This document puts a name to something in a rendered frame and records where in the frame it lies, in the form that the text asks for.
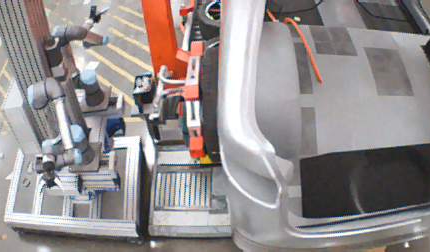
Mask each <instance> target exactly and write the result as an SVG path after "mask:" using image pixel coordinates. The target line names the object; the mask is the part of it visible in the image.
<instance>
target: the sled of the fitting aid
mask: <svg viewBox="0 0 430 252"><path fill-rule="evenodd" d="M212 192H213V167H211V168H210V178H209V199H208V211H209V214H228V210H227V199H213V196H212Z"/></svg>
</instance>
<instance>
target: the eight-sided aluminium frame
mask: <svg viewBox="0 0 430 252"><path fill-rule="evenodd" d="M193 66H194V70H195V76H194V79H191V70H192V69H193ZM200 67H201V69H202V57H201V55H197V56H189V66H188V75H187V78H186V79H185V86H186V85H190V84H199V72H200ZM195 114H196V118H192V108H191V101H190V102H187V126H188V131H189V134H190V137H195V135H194V130H197V134H198V136H203V135H202V128H203V126H204V123H203V115H200V105H199V101H195Z"/></svg>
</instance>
